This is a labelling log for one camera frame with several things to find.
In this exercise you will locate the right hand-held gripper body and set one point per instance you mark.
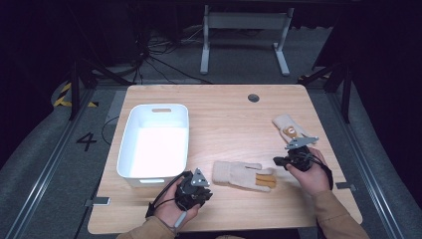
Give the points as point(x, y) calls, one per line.
point(298, 157)

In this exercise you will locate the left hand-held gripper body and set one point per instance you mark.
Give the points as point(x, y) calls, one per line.
point(185, 194)

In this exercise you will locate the beige knit glove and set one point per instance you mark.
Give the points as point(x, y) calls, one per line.
point(287, 124)
point(239, 174)

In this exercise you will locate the white plastic bin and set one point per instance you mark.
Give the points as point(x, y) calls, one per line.
point(156, 149)

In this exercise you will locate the person's left hand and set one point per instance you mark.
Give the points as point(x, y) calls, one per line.
point(167, 209)

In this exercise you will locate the person's right hand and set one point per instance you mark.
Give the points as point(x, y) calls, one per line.
point(315, 179)

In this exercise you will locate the black metal stand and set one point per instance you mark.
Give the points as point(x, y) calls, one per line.
point(75, 89)
point(346, 96)

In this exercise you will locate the yellow black hazard tape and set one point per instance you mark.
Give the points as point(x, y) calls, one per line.
point(61, 99)

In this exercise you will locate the grey metal table bracket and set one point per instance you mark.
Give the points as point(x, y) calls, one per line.
point(345, 186)
point(99, 201)

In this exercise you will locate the grey metal floor rail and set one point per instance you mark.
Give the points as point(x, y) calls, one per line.
point(365, 166)
point(49, 169)

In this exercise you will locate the grey metal desk frame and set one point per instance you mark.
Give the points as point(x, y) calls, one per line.
point(245, 20)

